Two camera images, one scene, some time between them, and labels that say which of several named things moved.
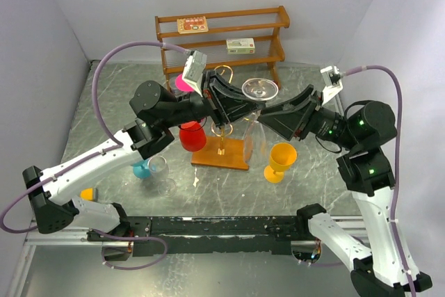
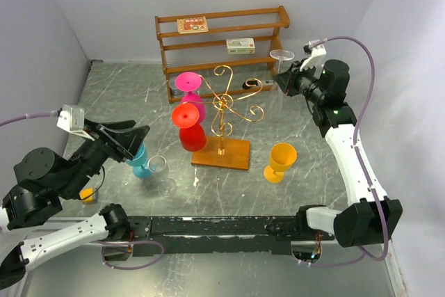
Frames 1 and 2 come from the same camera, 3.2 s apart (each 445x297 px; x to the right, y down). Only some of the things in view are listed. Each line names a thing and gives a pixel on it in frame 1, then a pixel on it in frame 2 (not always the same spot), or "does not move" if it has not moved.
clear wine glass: [158, 167] does not move
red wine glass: [192, 135] does not move
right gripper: [290, 117] → [287, 81]
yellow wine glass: [282, 156] does not move
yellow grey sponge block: [91, 194] does not move
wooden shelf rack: [240, 38] does not move
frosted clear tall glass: [256, 90] → [279, 97]
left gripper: [233, 104] → [120, 145]
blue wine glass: [141, 170] does not move
